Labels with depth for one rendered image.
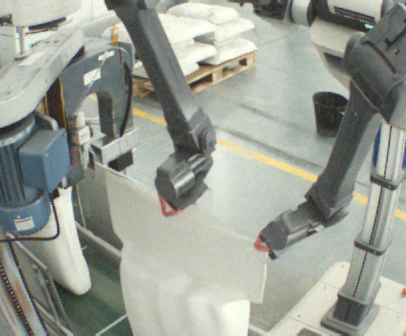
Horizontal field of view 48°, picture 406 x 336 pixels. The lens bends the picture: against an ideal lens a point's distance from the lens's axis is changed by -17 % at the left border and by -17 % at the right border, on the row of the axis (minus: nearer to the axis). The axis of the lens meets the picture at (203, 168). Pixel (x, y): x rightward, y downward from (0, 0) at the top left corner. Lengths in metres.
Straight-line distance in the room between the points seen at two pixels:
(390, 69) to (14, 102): 0.66
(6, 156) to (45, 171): 0.10
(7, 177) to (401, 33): 0.78
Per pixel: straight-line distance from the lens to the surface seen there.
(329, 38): 1.22
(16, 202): 1.05
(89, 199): 2.19
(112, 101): 1.40
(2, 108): 0.93
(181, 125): 1.03
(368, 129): 0.71
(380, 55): 0.63
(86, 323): 1.84
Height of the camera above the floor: 1.74
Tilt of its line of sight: 31 degrees down
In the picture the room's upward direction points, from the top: 2 degrees counter-clockwise
